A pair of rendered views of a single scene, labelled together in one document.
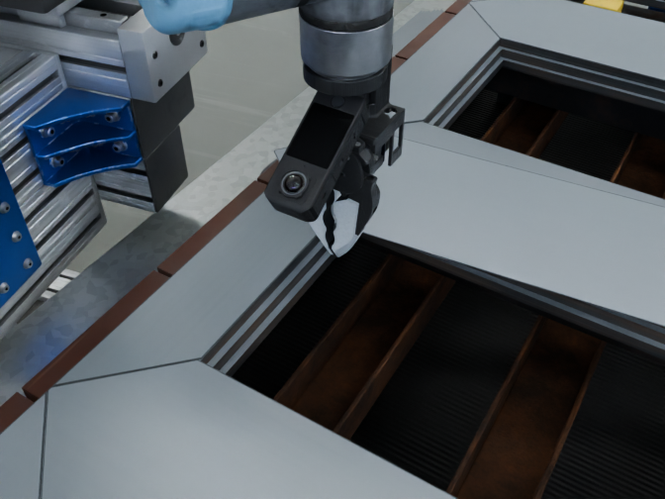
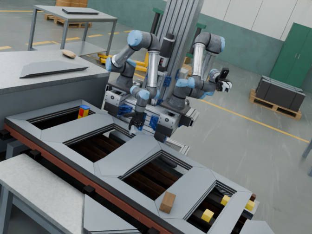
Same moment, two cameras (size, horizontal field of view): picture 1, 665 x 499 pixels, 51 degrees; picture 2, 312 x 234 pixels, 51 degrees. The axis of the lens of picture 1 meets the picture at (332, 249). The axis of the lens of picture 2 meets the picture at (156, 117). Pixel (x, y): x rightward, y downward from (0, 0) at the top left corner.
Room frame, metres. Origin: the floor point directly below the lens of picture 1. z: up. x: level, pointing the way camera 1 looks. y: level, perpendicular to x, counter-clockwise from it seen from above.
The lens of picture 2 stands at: (0.34, -2.19, 1.95)
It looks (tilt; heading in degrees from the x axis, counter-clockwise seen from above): 22 degrees down; 82
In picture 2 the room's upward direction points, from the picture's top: 18 degrees clockwise
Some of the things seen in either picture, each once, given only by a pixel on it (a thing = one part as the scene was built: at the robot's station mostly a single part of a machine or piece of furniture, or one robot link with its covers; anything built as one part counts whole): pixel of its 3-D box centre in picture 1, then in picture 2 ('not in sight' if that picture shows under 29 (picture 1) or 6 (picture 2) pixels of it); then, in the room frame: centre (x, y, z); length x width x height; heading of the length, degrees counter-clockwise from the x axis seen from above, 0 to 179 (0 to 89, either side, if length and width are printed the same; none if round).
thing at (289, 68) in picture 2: not in sight; (295, 57); (5.58, 8.03, 0.97); 1.00 x 0.49 x 1.95; 160
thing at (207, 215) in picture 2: not in sight; (207, 215); (1.04, -0.67, 0.79); 0.06 x 0.05 x 0.04; 59
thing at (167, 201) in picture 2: not in sight; (167, 202); (0.76, -0.75, 0.88); 0.12 x 0.06 x 0.05; 74
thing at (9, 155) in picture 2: not in sight; (8, 184); (-0.23, -0.23, 0.34); 0.06 x 0.06 x 0.68; 59
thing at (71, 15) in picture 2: not in sight; (75, 35); (-0.70, 4.28, 0.49); 1.80 x 0.70 x 0.99; 68
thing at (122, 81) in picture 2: not in sight; (125, 79); (0.39, 0.54, 1.09); 0.15 x 0.15 x 0.10
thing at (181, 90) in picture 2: not in sight; (183, 87); (0.86, 0.37, 1.20); 0.13 x 0.12 x 0.14; 6
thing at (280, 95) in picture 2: not in sight; (277, 95); (4.07, 5.09, 0.28); 1.20 x 0.80 x 0.57; 162
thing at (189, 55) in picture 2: not in sight; (173, 36); (1.51, 7.41, 0.58); 1.60 x 0.60 x 1.17; 156
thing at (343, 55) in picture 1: (342, 37); (140, 107); (0.54, -0.01, 1.08); 0.08 x 0.08 x 0.05
